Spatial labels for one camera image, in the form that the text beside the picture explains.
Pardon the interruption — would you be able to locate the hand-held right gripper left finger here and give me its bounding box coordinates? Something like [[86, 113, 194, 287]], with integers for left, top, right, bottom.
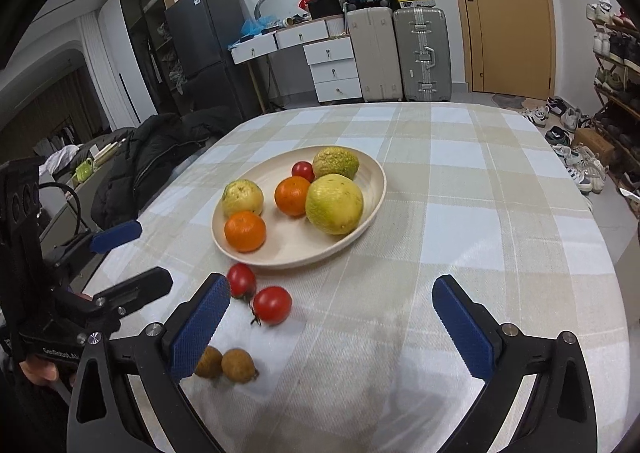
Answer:
[[66, 273, 232, 453]]

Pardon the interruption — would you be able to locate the wooden door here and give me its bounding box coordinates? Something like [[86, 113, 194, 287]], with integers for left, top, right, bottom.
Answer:
[[442, 0, 557, 99]]

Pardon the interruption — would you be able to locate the small yellow guava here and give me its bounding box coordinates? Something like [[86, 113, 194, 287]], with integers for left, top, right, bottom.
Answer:
[[221, 180, 265, 219]]

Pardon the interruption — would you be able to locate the black jacket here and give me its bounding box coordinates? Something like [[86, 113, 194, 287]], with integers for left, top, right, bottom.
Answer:
[[91, 106, 246, 229]]

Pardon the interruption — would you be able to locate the dark grey refrigerator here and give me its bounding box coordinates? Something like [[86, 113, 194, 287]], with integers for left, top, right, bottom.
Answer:
[[165, 0, 261, 121]]

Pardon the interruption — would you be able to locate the beige suitcase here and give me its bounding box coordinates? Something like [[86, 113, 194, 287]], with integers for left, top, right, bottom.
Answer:
[[346, 7, 403, 103]]

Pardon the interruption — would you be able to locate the person's left forearm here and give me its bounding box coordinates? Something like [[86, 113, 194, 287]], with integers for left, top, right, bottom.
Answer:
[[0, 363, 71, 453]]

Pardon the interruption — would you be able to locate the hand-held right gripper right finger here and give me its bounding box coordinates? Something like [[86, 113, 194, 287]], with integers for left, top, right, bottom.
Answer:
[[432, 275, 598, 453]]

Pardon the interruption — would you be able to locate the person's left hand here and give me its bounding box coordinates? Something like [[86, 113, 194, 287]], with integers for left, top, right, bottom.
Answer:
[[19, 355, 81, 394]]

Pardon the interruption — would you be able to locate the checked tablecloth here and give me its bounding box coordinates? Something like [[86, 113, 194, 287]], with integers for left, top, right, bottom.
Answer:
[[82, 102, 631, 453]]

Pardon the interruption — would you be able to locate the green yellow guava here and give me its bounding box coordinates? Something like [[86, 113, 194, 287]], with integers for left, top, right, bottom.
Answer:
[[312, 146, 361, 182]]

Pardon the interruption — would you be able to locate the dark glass cabinet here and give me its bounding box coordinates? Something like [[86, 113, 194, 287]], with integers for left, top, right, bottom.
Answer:
[[118, 0, 197, 114]]

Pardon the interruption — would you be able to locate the white wardrobe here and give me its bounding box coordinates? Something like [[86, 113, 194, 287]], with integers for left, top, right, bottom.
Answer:
[[97, 0, 151, 129]]

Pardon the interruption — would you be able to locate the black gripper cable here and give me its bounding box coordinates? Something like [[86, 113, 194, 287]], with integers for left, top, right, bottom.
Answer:
[[37, 183, 83, 239]]

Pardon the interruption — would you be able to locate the white drawer cabinet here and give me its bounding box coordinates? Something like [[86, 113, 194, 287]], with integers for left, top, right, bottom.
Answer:
[[302, 38, 362, 103]]

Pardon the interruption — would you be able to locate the white desk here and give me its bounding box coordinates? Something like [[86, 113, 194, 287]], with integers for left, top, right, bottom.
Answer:
[[230, 16, 351, 114]]

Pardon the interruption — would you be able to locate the shoe rack with shoes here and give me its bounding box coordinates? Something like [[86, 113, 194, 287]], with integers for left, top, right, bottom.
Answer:
[[585, 0, 640, 194]]

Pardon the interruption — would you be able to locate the brown curtain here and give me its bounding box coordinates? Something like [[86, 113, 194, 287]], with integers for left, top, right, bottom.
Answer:
[[0, 66, 108, 159]]

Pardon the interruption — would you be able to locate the green object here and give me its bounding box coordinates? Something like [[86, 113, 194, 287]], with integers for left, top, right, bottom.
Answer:
[[72, 158, 96, 183]]

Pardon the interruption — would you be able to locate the orange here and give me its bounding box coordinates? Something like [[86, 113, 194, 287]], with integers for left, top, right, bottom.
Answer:
[[224, 211, 267, 254], [274, 176, 312, 218]]

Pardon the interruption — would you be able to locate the brown longan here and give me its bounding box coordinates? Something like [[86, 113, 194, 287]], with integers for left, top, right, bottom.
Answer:
[[194, 346, 224, 379], [221, 348, 260, 384]]

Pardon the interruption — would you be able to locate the silver suitcase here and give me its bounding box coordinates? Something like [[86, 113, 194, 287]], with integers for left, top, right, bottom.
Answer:
[[392, 7, 453, 102]]

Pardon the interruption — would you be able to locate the group of shoes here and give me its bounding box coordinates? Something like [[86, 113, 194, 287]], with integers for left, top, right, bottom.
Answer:
[[520, 96, 640, 194]]

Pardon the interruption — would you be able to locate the brown cardboard box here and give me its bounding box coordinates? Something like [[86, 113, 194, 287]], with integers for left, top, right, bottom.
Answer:
[[571, 127, 615, 166]]

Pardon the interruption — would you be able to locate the large yellow guava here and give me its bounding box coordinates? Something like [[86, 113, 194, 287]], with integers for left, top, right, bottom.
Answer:
[[305, 174, 365, 236]]

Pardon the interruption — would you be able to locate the blue plastic bag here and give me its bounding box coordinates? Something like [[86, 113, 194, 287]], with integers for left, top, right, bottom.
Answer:
[[241, 13, 276, 36]]

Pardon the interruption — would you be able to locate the cream round plate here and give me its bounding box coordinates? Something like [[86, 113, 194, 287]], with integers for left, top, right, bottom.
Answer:
[[211, 150, 388, 269]]

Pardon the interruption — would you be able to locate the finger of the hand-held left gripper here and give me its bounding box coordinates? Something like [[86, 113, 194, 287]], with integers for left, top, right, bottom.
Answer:
[[92, 266, 174, 319], [90, 219, 143, 255]]

